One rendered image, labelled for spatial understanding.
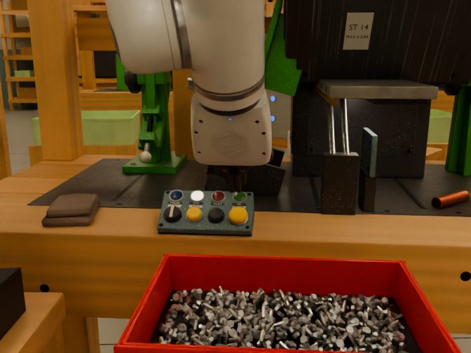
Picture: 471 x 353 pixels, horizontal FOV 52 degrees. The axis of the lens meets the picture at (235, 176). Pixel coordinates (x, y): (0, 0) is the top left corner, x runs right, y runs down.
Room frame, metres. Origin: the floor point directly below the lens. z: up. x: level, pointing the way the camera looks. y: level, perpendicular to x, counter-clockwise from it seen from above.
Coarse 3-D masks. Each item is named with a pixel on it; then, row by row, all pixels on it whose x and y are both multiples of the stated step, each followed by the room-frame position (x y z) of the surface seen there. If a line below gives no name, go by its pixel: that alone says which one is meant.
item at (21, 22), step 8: (16, 0) 10.83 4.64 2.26; (24, 0) 10.84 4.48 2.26; (16, 8) 10.83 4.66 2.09; (24, 8) 10.83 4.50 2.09; (264, 8) 10.99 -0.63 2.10; (16, 16) 10.83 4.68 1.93; (24, 16) 10.83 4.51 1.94; (16, 24) 10.83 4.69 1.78; (24, 24) 10.83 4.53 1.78; (16, 32) 10.83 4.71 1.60; (24, 32) 10.83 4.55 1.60
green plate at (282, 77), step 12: (276, 0) 0.93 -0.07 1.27; (276, 12) 0.92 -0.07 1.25; (276, 24) 0.93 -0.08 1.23; (276, 36) 0.94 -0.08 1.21; (276, 48) 0.94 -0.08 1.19; (276, 60) 0.94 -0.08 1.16; (288, 60) 0.94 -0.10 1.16; (276, 72) 0.94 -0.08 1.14; (288, 72) 0.94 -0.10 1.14; (300, 72) 0.93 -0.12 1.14; (276, 84) 0.94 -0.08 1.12; (288, 84) 0.94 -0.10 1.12
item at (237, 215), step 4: (236, 208) 0.72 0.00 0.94; (240, 208) 0.72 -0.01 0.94; (232, 212) 0.72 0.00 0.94; (236, 212) 0.72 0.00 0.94; (240, 212) 0.72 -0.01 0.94; (244, 212) 0.72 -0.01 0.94; (232, 216) 0.71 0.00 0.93; (236, 216) 0.71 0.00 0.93; (240, 216) 0.71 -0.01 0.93; (244, 216) 0.71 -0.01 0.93; (232, 220) 0.71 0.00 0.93; (236, 220) 0.71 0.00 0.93; (240, 220) 0.71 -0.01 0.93; (244, 220) 0.71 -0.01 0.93
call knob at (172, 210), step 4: (168, 208) 0.73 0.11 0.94; (172, 208) 0.73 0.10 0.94; (176, 208) 0.73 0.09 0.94; (164, 212) 0.73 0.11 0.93; (168, 212) 0.72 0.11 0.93; (172, 212) 0.72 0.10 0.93; (176, 212) 0.72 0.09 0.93; (180, 212) 0.73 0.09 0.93; (168, 216) 0.72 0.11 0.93; (172, 216) 0.72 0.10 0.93; (176, 216) 0.72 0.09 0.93; (168, 220) 0.72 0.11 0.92; (172, 220) 0.72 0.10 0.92
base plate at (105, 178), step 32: (128, 160) 1.26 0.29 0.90; (192, 160) 1.26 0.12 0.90; (64, 192) 0.96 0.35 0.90; (96, 192) 0.96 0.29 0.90; (128, 192) 0.96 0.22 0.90; (160, 192) 0.96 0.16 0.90; (288, 192) 0.96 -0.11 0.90; (384, 192) 0.96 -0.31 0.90; (416, 192) 0.96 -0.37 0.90; (448, 192) 0.96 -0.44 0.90
